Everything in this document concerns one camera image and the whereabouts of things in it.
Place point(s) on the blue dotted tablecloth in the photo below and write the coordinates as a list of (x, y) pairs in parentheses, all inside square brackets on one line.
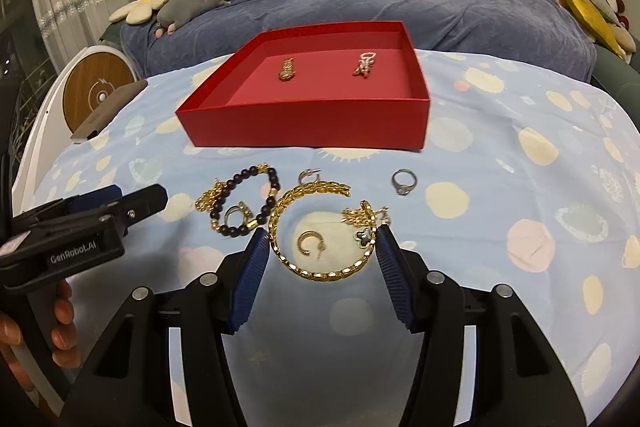
[(500, 187)]

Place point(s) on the red jewelry box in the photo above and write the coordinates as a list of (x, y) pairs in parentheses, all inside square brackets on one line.
[(320, 107)]

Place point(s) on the flower shaped cushion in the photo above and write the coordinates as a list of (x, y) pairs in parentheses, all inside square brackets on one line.
[(135, 7)]

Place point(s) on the silver hoop earring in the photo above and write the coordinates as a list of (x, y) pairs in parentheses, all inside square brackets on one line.
[(306, 175)]

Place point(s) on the person's left hand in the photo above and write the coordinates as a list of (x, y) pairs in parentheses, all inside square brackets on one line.
[(65, 332)]

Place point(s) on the gold wristwatch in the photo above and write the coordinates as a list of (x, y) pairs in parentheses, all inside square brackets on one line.
[(287, 70)]

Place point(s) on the grey phone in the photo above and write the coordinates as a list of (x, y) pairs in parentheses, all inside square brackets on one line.
[(107, 109)]

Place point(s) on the green sofa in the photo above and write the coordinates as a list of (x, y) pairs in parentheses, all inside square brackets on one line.
[(617, 77)]

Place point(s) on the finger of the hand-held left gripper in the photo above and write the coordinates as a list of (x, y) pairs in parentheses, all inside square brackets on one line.
[(95, 198), (142, 204)]

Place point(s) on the round wooden charger disc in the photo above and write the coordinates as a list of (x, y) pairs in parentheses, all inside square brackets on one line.
[(90, 87)]

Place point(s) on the beige plush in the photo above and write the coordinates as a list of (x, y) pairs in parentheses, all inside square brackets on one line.
[(622, 39)]

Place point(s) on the yellow cushion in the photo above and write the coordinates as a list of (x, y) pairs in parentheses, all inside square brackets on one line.
[(582, 9)]

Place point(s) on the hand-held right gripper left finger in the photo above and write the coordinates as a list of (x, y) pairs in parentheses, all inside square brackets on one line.
[(249, 279)]

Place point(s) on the gold hoop earring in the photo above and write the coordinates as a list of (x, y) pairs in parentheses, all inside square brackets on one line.
[(306, 244)]

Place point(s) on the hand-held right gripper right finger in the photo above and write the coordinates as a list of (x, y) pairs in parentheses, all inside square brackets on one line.
[(395, 279)]

